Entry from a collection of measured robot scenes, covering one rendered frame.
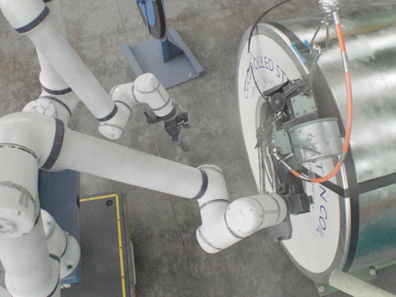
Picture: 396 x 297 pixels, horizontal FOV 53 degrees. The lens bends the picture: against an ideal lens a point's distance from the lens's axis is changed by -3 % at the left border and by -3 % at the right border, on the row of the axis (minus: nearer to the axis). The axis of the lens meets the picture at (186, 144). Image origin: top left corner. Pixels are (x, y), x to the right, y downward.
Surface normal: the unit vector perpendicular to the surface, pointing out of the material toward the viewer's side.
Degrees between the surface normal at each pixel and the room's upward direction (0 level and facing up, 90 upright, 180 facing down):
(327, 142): 25
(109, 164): 62
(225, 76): 0
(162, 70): 0
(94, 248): 0
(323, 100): 43
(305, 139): 48
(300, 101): 58
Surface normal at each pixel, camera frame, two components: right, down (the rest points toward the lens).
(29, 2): 0.65, 0.18
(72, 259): 0.83, 0.07
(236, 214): -0.63, -0.04
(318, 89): 0.60, -0.25
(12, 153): 0.46, -0.57
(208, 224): -0.75, -0.28
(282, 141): -0.78, 0.04
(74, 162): 0.29, 0.66
